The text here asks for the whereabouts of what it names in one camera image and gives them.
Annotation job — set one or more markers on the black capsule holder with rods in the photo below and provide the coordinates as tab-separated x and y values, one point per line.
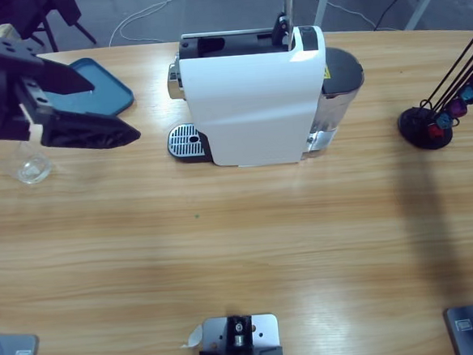
416	128

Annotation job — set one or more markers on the black chair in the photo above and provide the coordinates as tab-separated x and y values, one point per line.
58	11

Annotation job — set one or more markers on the white paper tag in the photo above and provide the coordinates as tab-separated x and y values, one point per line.
195	336

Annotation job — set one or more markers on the grey camera mount with post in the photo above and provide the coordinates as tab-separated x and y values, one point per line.
239	339

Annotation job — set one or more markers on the black drip tray silver grille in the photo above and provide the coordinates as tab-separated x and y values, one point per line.
183	140

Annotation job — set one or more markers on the purple coffee capsule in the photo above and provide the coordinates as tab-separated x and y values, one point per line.
457	108

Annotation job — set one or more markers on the white capsule coffee machine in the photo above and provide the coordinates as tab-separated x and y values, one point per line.
251	103

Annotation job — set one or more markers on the red coffee capsule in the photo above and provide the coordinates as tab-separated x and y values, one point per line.
435	132

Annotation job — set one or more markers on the blue plastic tray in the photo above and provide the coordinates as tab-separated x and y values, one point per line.
109	93

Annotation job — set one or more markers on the clear drinking glass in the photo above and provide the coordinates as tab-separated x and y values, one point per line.
35	171

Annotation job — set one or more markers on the teal coffee capsule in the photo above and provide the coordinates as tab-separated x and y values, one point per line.
445	121
468	95

